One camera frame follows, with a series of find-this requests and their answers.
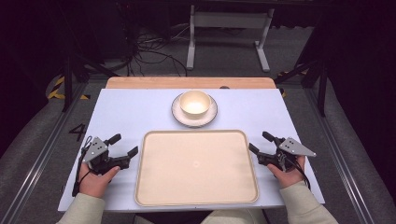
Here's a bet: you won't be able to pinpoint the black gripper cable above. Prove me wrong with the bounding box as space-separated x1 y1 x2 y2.
279 151 312 191
71 135 94 198

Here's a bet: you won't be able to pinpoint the white plate with dark rim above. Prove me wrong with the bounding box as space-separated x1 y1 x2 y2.
170 92 219 129

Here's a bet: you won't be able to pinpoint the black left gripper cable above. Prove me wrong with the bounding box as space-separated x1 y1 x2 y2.
71 135 94 198

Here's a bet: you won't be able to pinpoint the person's left hand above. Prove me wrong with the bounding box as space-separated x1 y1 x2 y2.
78 161 121 199

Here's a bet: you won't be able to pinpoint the black floor cables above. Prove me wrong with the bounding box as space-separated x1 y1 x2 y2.
122 22 190 78

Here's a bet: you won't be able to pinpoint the white metal stand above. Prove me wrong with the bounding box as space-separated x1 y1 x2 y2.
186 4 276 74

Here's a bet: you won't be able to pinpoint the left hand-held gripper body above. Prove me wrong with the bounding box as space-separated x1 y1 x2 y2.
81 135 131 175

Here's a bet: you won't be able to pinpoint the yellow and black floor tape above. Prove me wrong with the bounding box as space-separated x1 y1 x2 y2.
46 76 92 101

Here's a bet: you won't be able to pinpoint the cream bowl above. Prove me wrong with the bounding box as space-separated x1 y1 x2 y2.
178 90 213 120

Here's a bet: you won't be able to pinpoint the person's right hand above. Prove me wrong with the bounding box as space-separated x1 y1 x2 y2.
266 155 306 189

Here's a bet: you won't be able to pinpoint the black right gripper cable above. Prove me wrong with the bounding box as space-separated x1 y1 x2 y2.
279 151 312 191

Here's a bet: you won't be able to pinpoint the metal floor rail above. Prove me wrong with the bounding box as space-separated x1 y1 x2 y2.
0 83 90 224
302 87 396 224

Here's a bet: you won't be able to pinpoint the black tripod stand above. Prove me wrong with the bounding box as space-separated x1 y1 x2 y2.
274 54 330 119
59 40 120 114

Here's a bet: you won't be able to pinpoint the beige rectangular tray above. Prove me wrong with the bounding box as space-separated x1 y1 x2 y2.
134 129 261 207

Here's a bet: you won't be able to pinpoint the wooden board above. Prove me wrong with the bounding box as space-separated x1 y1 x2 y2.
105 77 277 91

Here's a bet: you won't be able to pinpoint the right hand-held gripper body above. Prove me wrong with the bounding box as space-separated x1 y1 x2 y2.
257 136 318 173

